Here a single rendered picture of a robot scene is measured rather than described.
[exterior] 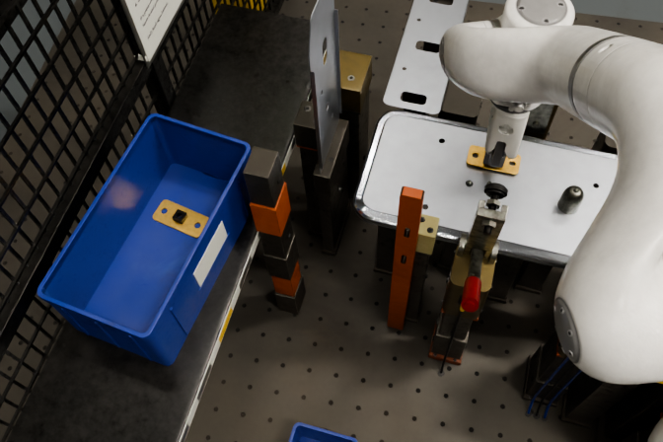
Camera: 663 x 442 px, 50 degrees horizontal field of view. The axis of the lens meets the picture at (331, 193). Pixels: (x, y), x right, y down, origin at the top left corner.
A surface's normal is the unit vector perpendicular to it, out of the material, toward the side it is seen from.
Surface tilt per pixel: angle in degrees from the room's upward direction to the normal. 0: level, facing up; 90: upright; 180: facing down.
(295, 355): 0
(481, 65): 65
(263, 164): 0
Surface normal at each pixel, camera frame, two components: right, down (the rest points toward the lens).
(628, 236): -0.70, -0.54
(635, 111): -0.92, -0.04
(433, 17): -0.04, -0.50
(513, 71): -0.65, 0.31
